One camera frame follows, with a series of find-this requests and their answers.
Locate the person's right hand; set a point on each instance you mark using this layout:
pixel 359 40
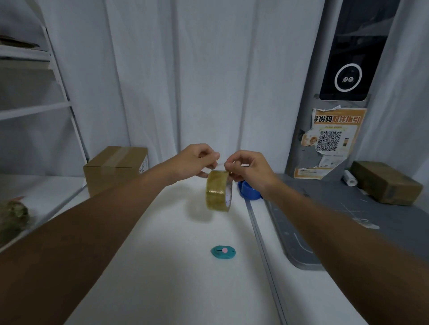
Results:
pixel 254 172

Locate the person's left hand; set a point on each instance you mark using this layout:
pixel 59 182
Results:
pixel 189 164

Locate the yellowish packing tape roll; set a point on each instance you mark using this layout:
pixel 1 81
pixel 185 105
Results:
pixel 216 191

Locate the brown cardboard box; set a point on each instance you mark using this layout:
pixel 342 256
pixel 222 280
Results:
pixel 110 167

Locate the teal box cutter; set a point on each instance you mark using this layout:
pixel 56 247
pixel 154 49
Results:
pixel 223 252

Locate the person's left forearm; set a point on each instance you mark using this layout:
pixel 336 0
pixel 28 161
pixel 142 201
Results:
pixel 70 251

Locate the person's right forearm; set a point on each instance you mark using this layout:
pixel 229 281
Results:
pixel 345 247

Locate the blue round tape dispenser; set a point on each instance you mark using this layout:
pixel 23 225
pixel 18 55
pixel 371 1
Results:
pixel 248 192

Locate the small orange label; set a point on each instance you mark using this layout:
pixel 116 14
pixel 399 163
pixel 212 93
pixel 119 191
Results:
pixel 310 173

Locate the small torn picture sticker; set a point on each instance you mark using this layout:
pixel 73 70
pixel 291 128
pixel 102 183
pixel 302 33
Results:
pixel 309 138

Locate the small white paper notice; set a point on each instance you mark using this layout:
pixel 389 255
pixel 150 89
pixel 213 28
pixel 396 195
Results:
pixel 331 161

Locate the grey cutting mat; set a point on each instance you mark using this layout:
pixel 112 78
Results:
pixel 328 197

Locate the grey kiosk pillar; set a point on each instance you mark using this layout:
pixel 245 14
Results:
pixel 303 110

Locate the white curtain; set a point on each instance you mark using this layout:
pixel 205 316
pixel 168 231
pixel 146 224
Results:
pixel 207 80

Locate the small white paper roll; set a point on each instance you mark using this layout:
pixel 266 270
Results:
pixel 349 178

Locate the orange poster with square code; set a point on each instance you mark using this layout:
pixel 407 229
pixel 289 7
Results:
pixel 338 120

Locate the white sticker on mat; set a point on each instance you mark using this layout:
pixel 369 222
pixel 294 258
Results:
pixel 366 223

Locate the brown taped parcel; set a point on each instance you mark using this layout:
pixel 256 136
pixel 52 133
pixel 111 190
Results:
pixel 385 180

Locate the white metal shelf rack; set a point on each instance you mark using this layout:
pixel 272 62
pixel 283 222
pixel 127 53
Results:
pixel 30 110

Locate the crumpled clear plastic bag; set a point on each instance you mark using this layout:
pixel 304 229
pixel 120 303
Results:
pixel 11 217

